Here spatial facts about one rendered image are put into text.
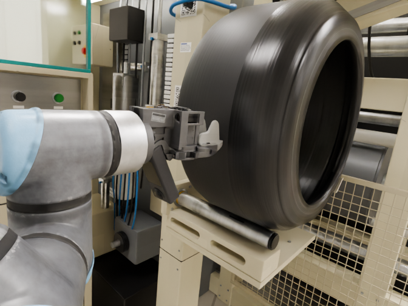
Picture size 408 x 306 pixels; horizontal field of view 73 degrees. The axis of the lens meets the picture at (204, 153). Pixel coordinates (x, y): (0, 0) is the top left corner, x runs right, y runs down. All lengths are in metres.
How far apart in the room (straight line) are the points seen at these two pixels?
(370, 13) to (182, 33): 0.61
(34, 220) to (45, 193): 0.03
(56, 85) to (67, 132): 0.77
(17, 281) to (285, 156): 0.45
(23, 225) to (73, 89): 0.81
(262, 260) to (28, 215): 0.53
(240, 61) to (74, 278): 0.46
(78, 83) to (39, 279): 0.93
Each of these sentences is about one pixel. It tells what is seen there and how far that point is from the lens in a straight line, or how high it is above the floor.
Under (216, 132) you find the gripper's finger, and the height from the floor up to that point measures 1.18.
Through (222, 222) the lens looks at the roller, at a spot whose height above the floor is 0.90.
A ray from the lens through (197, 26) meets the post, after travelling 0.94.
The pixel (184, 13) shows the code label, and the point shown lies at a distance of 0.99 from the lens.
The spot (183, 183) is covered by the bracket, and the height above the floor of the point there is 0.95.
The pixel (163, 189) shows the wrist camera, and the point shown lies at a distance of 0.46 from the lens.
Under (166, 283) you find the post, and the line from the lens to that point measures 1.23.
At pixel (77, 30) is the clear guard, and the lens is 1.11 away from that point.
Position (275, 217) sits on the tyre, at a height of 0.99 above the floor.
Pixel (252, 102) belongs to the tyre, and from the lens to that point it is 0.53.
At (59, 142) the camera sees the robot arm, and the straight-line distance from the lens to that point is 0.33.
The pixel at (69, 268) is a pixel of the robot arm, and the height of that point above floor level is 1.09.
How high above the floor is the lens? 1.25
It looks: 13 degrees down
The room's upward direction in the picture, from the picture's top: 6 degrees clockwise
